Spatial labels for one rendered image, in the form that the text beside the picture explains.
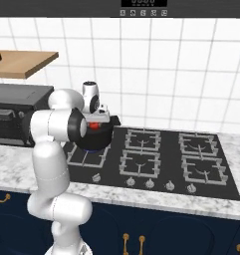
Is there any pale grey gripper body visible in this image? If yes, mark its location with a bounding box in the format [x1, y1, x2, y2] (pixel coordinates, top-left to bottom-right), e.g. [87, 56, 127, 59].
[84, 112, 112, 125]

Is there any black cooking pot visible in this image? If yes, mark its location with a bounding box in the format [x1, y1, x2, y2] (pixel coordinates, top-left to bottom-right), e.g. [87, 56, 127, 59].
[74, 115, 122, 154]

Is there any black gas hob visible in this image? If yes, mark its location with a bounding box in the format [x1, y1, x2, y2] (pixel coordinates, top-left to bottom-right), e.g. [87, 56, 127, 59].
[62, 125, 240, 202]

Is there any black toaster oven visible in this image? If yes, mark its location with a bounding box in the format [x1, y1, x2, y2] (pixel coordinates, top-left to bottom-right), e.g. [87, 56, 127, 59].
[0, 82, 56, 148]

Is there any black microwave oven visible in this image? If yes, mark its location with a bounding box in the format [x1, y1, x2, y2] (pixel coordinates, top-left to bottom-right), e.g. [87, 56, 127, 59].
[0, 0, 240, 20]

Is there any wooden wall shelf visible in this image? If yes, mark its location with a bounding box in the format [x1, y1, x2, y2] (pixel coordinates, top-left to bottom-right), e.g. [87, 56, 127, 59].
[0, 50, 60, 81]

